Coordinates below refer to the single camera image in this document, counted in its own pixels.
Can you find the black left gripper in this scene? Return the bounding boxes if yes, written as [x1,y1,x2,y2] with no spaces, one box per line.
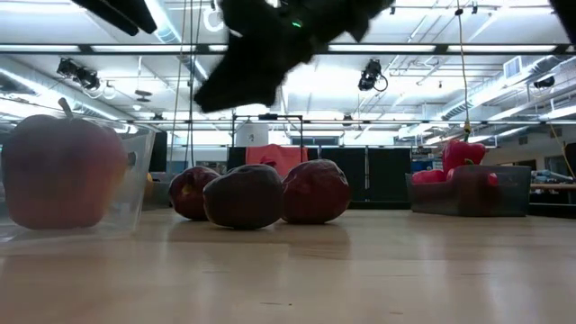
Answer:
[193,39,317,113]

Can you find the dark grey plastic bin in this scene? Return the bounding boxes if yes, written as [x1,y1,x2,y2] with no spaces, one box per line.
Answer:
[405,164,533,218]
[142,173,175,211]

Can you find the clear plastic bin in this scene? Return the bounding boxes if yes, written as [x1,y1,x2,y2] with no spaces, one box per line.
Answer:
[0,105,158,244]

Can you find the black partition panel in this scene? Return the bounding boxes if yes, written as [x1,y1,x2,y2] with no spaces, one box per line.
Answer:
[314,147,413,203]

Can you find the wooden desk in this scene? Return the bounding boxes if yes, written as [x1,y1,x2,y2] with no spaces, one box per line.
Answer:
[530,168,576,193]

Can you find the black hanging cables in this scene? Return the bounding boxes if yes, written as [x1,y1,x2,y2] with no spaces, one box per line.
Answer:
[168,0,203,167]

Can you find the black ceiling camera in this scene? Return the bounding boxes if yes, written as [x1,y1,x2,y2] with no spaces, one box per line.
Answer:
[357,58,389,94]
[56,57,103,91]

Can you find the yellow hanging cable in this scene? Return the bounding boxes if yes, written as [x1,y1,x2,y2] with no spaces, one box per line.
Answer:
[454,0,473,143]

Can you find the silver ceiling duct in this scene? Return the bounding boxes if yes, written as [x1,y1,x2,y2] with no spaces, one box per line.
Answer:
[440,56,576,122]

